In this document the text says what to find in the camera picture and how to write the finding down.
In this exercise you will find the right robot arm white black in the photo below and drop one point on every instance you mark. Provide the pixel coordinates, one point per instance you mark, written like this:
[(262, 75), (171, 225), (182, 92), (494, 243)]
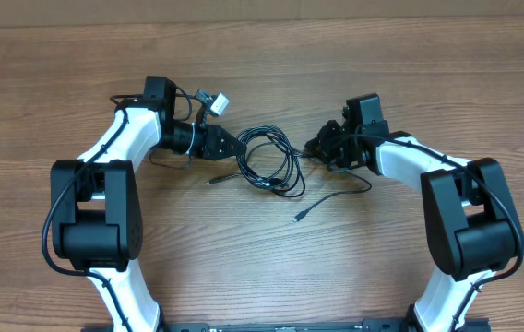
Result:
[(472, 228)]

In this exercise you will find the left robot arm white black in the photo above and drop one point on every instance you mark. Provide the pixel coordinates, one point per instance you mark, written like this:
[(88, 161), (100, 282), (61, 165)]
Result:
[(94, 228)]

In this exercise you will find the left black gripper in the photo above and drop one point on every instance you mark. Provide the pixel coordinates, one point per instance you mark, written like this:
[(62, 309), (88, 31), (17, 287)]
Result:
[(211, 141)]

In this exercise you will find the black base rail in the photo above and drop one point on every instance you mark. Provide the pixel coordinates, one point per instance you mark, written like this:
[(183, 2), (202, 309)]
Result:
[(289, 326)]

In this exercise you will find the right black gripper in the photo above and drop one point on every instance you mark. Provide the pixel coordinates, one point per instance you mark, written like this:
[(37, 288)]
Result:
[(320, 146)]

